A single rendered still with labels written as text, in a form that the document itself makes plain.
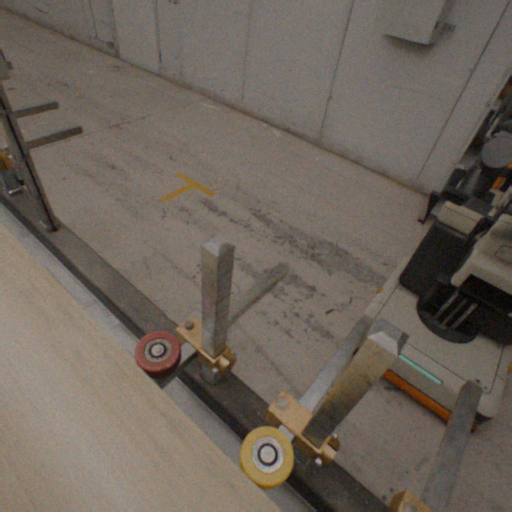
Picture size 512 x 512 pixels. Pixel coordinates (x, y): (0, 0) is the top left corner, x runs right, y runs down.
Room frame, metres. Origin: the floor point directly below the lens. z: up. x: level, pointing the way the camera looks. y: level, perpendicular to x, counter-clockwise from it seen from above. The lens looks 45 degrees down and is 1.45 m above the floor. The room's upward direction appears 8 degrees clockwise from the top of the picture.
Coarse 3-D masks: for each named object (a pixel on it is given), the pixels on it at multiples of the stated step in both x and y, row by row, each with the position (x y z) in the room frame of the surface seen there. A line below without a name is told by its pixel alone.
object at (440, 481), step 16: (464, 384) 0.35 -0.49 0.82; (464, 400) 0.30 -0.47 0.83; (464, 416) 0.27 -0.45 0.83; (448, 432) 0.24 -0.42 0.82; (464, 432) 0.24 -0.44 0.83; (448, 448) 0.21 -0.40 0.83; (464, 448) 0.21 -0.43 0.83; (448, 464) 0.18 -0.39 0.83; (432, 480) 0.15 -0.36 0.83; (448, 480) 0.16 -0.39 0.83; (432, 496) 0.13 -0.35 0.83; (448, 496) 0.13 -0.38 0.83
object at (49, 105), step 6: (42, 102) 1.32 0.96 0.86; (48, 102) 1.33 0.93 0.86; (54, 102) 1.34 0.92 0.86; (12, 108) 1.23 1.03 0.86; (18, 108) 1.24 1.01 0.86; (24, 108) 1.24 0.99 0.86; (30, 108) 1.26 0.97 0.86; (36, 108) 1.28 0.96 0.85; (42, 108) 1.29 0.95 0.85; (48, 108) 1.31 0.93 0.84; (54, 108) 1.33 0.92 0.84; (18, 114) 1.22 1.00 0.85; (24, 114) 1.23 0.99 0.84; (30, 114) 1.25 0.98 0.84
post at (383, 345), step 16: (384, 320) 0.22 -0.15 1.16; (368, 336) 0.20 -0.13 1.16; (384, 336) 0.20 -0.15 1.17; (400, 336) 0.20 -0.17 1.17; (368, 352) 0.19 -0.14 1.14; (384, 352) 0.19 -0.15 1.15; (400, 352) 0.19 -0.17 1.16; (352, 368) 0.20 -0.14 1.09; (368, 368) 0.19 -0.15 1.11; (384, 368) 0.18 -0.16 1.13; (336, 384) 0.20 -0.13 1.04; (352, 384) 0.19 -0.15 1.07; (368, 384) 0.18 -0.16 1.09; (336, 400) 0.19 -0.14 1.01; (352, 400) 0.18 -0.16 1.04; (320, 416) 0.19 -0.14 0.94; (336, 416) 0.18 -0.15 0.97; (304, 432) 0.20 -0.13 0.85; (320, 432) 0.19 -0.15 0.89
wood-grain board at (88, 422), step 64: (0, 256) 0.44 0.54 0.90; (0, 320) 0.29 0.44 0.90; (64, 320) 0.31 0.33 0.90; (0, 384) 0.18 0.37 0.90; (64, 384) 0.20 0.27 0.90; (128, 384) 0.21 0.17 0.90; (0, 448) 0.10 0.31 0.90; (64, 448) 0.11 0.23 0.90; (128, 448) 0.12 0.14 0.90; (192, 448) 0.13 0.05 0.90
